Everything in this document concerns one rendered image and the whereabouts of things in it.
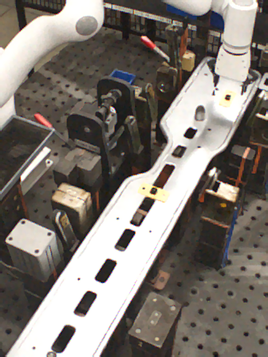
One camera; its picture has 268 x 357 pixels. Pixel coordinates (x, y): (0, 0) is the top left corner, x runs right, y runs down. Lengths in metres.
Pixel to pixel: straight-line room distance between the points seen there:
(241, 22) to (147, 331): 0.87
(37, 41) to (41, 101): 0.75
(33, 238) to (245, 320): 0.69
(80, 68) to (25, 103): 0.31
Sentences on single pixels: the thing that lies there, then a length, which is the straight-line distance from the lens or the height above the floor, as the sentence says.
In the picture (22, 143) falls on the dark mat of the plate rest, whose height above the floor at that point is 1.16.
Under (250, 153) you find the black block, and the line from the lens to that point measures 1.57.
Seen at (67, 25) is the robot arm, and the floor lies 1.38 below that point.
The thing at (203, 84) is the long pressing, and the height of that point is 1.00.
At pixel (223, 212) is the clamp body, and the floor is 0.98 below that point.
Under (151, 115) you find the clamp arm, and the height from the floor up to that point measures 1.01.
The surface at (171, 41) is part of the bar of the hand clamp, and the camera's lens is 1.66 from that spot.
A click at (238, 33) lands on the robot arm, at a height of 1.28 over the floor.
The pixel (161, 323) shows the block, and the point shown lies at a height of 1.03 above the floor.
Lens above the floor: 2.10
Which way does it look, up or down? 49 degrees down
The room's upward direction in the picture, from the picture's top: straight up
